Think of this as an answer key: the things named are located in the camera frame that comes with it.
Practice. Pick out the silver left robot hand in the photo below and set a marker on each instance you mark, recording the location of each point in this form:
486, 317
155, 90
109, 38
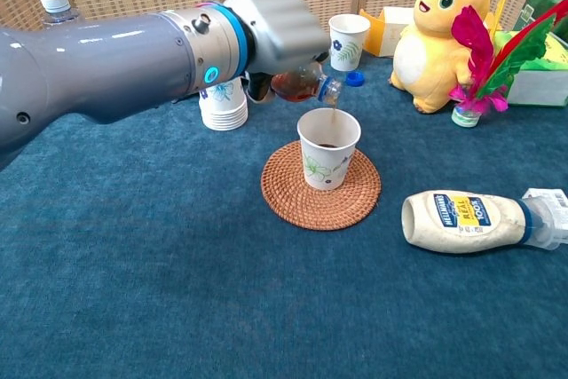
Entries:
284, 28

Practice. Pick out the round woven rattan coaster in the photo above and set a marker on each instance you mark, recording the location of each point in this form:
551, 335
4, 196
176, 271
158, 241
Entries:
310, 210

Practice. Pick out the small white labelled box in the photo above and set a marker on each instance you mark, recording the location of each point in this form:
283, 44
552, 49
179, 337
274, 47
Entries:
550, 196

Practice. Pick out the blue bottle cap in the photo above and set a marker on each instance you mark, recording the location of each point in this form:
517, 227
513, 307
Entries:
355, 79

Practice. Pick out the box of green tea sachets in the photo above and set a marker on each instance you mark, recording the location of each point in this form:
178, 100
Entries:
539, 2

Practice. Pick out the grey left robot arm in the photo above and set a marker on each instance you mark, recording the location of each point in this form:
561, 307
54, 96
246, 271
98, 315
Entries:
111, 55

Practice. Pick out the green tissue box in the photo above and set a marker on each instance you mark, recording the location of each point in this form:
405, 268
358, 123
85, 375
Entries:
541, 81

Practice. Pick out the white mayonnaise squeeze bottle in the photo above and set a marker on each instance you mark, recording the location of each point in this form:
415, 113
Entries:
444, 223

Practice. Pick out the yellow plush toy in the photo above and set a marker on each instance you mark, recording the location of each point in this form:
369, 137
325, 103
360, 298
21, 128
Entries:
435, 55

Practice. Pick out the paper cup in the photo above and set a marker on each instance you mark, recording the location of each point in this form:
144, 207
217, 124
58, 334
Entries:
328, 166
350, 41

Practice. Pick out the stack of inverted paper cups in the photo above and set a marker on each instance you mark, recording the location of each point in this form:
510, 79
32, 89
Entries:
224, 108

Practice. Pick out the colourful feather shuttlecock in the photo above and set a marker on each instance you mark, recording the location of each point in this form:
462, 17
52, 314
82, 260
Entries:
475, 41

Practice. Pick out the blue table cloth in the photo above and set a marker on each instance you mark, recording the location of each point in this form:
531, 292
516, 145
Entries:
177, 286

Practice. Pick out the orange and white carton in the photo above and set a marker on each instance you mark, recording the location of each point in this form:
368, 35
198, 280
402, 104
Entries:
395, 28

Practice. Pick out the clear water bottle white cap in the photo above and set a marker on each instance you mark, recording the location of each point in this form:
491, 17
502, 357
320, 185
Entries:
55, 2

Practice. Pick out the bottle of brown tea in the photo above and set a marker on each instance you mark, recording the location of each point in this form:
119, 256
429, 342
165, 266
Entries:
297, 86

